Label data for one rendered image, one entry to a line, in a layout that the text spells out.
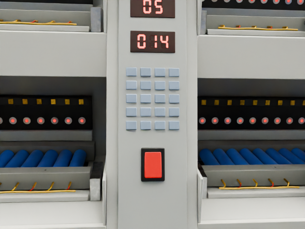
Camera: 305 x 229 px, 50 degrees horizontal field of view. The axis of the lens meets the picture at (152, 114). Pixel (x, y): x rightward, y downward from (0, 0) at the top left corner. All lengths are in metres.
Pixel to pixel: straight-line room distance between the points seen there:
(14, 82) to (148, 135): 0.29
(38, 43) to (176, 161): 0.18
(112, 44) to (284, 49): 0.18
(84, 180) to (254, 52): 0.25
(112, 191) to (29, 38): 0.18
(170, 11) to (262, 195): 0.24
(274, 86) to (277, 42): 0.22
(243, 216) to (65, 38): 0.27
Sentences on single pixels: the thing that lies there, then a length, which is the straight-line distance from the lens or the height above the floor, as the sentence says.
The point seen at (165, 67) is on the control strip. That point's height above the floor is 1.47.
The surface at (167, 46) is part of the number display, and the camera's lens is 0.34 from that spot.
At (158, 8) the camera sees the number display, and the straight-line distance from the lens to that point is 0.35.
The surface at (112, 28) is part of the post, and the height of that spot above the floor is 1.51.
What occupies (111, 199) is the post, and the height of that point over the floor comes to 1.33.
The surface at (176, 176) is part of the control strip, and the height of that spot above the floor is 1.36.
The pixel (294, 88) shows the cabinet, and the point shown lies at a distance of 0.61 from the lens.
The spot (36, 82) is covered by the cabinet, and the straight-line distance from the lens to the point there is 0.56.
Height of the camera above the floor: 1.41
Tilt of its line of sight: 1 degrees up
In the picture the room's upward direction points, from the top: straight up
